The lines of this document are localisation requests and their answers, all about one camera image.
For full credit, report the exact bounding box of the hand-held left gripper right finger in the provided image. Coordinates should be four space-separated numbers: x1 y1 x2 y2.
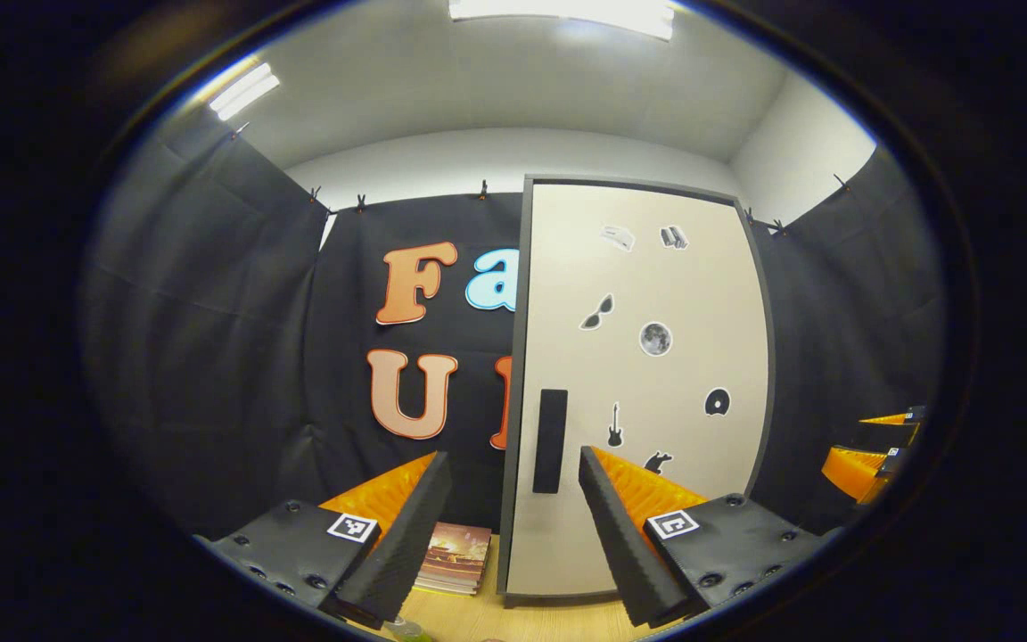
578 446 826 630

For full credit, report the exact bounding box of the ceiling panel light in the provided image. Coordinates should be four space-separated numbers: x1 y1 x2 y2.
449 0 675 41
209 62 281 122

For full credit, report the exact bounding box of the green bottle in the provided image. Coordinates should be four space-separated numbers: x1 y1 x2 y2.
380 615 439 642

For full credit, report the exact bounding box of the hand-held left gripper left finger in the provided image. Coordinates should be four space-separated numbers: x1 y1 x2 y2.
195 451 452 630

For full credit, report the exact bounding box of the grey cabinet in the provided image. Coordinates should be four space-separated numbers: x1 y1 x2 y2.
496 175 777 609

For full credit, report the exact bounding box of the black backdrop cloth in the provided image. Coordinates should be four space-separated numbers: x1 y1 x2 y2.
81 116 947 540

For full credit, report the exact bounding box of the black cabinet door handle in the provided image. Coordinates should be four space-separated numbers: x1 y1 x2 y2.
532 389 569 494

